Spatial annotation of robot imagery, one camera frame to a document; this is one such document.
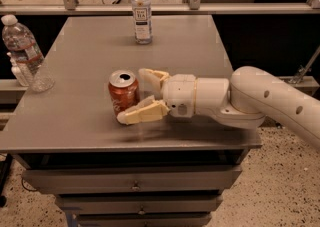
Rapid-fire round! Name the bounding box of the grey drawer cabinet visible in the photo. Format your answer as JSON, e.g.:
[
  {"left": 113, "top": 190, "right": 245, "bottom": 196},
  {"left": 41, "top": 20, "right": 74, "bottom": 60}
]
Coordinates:
[{"left": 0, "top": 15, "right": 263, "bottom": 227}]

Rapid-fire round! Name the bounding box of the top drawer with knob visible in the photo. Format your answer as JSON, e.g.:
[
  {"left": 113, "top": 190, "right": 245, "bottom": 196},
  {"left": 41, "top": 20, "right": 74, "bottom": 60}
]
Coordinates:
[{"left": 23, "top": 165, "right": 242, "bottom": 194}]

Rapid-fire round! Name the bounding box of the red coke can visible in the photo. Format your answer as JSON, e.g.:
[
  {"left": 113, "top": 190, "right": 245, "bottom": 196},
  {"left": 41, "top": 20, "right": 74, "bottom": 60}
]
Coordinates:
[{"left": 108, "top": 70, "right": 140, "bottom": 115}]

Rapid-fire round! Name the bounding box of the middle drawer with knob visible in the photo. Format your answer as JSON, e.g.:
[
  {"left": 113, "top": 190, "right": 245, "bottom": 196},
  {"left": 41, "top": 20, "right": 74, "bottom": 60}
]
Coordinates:
[{"left": 56, "top": 194, "right": 222, "bottom": 214}]

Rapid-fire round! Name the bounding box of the clear tea bottle blue label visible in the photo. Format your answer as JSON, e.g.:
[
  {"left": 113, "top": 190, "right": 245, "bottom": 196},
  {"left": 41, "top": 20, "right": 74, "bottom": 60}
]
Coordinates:
[{"left": 131, "top": 0, "right": 152, "bottom": 44}]

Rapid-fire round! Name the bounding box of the clear water bottle red label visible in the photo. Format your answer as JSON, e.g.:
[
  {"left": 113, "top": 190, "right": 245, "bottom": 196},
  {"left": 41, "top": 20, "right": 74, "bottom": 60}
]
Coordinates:
[{"left": 1, "top": 14, "right": 54, "bottom": 92}]

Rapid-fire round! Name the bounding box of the small white bottle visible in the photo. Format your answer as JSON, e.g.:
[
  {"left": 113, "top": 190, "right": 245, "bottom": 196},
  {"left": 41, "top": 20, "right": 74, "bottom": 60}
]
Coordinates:
[{"left": 7, "top": 52, "right": 29, "bottom": 87}]

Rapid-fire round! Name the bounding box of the drawer with knob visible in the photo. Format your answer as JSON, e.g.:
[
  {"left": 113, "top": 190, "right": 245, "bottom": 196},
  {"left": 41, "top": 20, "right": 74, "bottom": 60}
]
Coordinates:
[
  {"left": 23, "top": 165, "right": 242, "bottom": 194},
  {"left": 56, "top": 194, "right": 222, "bottom": 214}
]

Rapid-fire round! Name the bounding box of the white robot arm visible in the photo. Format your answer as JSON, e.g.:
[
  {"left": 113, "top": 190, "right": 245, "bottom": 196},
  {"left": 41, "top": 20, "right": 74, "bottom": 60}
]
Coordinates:
[{"left": 117, "top": 66, "right": 320, "bottom": 149}]

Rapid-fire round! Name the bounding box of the bottom drawer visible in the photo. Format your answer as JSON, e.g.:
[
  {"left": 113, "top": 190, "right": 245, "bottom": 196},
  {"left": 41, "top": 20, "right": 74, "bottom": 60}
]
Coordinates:
[{"left": 78, "top": 213, "right": 211, "bottom": 227}]

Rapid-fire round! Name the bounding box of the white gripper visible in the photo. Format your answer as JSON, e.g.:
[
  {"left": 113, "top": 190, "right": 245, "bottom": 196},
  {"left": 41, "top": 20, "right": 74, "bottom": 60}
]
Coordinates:
[{"left": 117, "top": 68, "right": 196, "bottom": 125}]

